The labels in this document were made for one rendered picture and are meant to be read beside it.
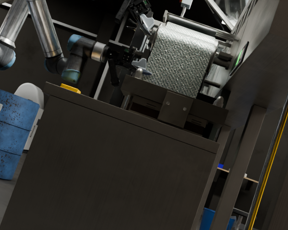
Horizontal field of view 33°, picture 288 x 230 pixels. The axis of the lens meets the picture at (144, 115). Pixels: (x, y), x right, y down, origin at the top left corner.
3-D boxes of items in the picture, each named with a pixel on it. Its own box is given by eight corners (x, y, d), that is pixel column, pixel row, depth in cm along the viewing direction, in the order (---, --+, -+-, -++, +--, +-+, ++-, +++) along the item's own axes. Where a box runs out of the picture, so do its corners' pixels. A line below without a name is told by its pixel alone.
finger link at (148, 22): (159, 27, 204) (148, 9, 206) (147, 34, 204) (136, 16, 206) (159, 29, 207) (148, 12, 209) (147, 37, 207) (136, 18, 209)
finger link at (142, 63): (155, 61, 199) (134, 54, 200) (150, 75, 199) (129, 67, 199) (155, 63, 202) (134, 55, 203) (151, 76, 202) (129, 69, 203)
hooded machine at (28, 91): (31, 153, 1130) (54, 93, 1142) (24, 153, 1063) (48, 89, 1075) (0, 142, 1133) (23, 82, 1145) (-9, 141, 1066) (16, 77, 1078)
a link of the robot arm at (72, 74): (66, 82, 211) (75, 58, 212) (82, 85, 203) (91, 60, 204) (51, 75, 205) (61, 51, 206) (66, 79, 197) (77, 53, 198)
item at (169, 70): (137, 89, 202) (153, 47, 204) (192, 107, 201) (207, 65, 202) (137, 88, 201) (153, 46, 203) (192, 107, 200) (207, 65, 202)
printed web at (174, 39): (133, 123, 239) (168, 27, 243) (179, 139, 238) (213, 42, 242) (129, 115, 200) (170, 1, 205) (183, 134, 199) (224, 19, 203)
